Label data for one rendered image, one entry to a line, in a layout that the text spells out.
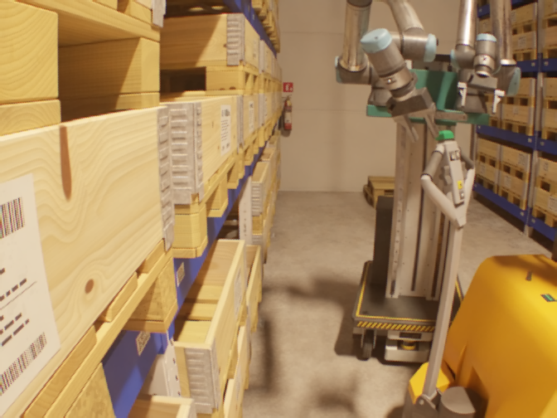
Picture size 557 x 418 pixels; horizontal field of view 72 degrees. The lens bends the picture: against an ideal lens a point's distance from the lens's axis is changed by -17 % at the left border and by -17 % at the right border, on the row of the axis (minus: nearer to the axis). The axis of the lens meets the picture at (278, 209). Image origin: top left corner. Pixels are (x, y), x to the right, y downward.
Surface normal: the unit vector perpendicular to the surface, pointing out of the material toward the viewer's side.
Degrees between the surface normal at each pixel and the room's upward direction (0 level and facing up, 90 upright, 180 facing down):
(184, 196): 90
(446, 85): 90
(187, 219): 90
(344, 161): 90
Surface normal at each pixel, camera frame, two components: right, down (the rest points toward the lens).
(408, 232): -0.25, 0.25
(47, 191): 1.00, 0.01
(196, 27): -0.04, 0.25
